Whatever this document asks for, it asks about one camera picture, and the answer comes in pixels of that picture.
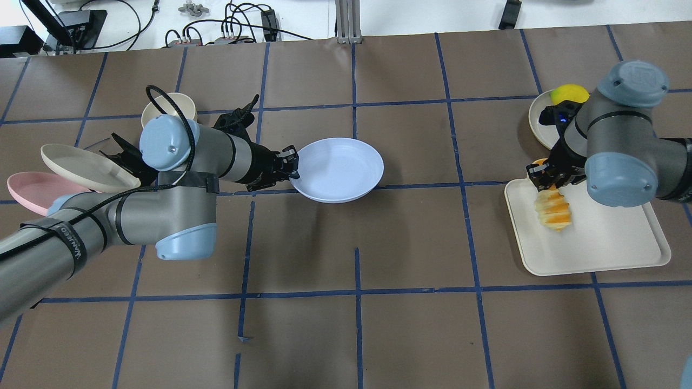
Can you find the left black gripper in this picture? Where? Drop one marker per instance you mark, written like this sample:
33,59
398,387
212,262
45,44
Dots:
263,165

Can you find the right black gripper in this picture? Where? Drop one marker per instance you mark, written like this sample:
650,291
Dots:
564,160

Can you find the yellow sliced bread loaf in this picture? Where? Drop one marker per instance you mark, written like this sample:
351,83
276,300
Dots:
553,209

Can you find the blue plate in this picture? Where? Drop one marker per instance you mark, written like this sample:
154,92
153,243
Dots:
338,170

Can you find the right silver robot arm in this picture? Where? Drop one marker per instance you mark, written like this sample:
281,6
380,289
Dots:
607,140

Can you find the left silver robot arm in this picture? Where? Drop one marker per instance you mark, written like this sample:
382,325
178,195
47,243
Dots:
178,216

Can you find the cream round plate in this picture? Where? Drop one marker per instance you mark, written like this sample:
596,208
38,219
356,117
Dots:
547,135

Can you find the cream plate in rack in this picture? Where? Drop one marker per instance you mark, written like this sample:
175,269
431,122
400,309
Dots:
87,169

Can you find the pink plate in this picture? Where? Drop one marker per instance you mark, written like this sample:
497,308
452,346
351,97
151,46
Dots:
37,191

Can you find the cream rectangular tray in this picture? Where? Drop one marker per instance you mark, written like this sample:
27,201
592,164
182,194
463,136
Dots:
600,238

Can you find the yellow lemon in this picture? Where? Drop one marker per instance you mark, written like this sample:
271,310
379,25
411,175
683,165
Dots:
571,92

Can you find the black dish rack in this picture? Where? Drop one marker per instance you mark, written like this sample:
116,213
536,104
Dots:
131,159

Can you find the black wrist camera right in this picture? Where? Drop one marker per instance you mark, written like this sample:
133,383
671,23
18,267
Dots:
559,114

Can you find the aluminium frame post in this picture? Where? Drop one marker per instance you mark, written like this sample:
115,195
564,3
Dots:
348,26

